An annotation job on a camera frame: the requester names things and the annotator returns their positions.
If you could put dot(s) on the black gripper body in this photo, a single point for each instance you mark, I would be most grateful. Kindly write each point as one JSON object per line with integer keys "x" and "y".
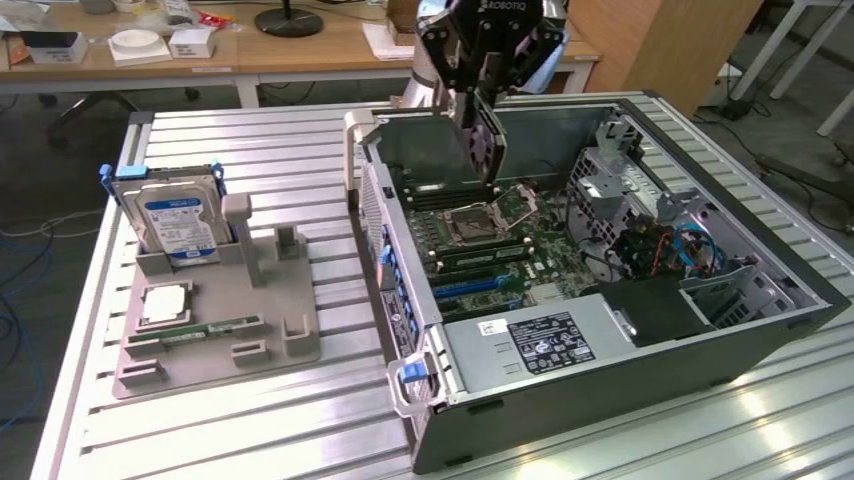
{"x": 497, "y": 25}

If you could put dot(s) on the black graphics card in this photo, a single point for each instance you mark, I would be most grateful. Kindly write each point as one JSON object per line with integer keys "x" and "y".
{"x": 484, "y": 145}

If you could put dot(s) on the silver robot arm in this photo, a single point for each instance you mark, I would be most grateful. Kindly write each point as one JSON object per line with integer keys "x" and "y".
{"x": 424, "y": 80}

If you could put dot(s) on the brown cardboard box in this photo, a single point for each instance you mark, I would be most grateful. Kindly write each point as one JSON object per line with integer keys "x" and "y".
{"x": 401, "y": 15}

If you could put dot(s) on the wooden cabinet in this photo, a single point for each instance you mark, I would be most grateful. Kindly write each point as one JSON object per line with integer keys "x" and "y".
{"x": 668, "y": 50}

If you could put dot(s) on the wooden desk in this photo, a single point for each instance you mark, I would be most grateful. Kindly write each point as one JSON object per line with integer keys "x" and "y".
{"x": 301, "y": 55}

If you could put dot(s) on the black round lamp base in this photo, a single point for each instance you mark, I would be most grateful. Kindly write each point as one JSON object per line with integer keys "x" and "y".
{"x": 290, "y": 22}

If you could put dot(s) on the perforated silver disk bay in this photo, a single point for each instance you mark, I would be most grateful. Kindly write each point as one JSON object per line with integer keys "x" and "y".
{"x": 604, "y": 190}

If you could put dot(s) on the metal socket cover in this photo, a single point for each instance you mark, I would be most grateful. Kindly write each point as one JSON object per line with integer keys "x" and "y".
{"x": 517, "y": 202}

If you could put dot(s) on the black floor adapter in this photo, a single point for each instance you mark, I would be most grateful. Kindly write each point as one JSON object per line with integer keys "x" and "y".
{"x": 735, "y": 110}

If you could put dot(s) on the CPU socket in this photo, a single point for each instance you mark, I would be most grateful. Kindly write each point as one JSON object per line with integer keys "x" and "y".
{"x": 470, "y": 225}

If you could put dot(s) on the red packet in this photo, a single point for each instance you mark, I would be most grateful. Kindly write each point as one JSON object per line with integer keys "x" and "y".
{"x": 218, "y": 21}

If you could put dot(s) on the white labelled box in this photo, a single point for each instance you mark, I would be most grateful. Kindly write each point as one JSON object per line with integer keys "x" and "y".
{"x": 193, "y": 44}

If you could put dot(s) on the black installed RAM stick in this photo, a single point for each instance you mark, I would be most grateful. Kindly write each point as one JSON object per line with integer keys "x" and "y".
{"x": 481, "y": 255}

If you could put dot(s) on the green motherboard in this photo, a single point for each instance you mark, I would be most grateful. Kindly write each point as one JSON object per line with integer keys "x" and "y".
{"x": 548, "y": 260}

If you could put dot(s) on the white round tape holder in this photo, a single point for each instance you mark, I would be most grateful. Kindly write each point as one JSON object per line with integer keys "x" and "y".
{"x": 139, "y": 47}

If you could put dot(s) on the blue expansion slot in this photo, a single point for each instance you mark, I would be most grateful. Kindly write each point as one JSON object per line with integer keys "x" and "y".
{"x": 468, "y": 287}

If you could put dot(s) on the black stand base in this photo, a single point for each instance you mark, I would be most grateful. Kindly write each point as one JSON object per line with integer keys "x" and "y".
{"x": 808, "y": 175}

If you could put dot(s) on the small silver chipset heatsink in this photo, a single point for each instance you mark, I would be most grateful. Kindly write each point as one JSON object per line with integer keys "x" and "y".
{"x": 549, "y": 295}

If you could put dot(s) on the hard disk in blue carrier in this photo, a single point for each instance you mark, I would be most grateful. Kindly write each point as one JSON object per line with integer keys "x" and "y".
{"x": 175, "y": 225}

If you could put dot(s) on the gray metal disk bay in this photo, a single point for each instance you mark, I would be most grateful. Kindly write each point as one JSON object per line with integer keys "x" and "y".
{"x": 735, "y": 295}

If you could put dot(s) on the black chair base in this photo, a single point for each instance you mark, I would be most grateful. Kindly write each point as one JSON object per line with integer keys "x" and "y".
{"x": 74, "y": 112}

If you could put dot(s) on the gray parts rack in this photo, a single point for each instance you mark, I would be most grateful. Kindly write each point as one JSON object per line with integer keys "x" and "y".
{"x": 221, "y": 295}

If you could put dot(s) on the white box with dark lid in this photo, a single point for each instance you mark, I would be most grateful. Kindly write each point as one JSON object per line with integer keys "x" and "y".
{"x": 54, "y": 47}

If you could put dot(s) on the silver power supply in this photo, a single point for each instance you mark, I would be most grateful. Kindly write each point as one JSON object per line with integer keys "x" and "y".
{"x": 481, "y": 360}

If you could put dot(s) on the blue case latch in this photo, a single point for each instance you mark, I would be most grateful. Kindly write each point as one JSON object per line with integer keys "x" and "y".
{"x": 410, "y": 373}

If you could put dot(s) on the green RAM stick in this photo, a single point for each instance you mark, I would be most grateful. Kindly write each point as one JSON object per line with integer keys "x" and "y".
{"x": 221, "y": 327}

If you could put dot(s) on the silver CPU chip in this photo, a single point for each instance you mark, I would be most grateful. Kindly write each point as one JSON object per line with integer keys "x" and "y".
{"x": 163, "y": 304}

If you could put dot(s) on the open black PC case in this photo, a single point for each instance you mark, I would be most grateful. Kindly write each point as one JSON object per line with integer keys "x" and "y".
{"x": 601, "y": 400}

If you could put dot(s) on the white table frame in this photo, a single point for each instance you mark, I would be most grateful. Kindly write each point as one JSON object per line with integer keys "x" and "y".
{"x": 801, "y": 45}

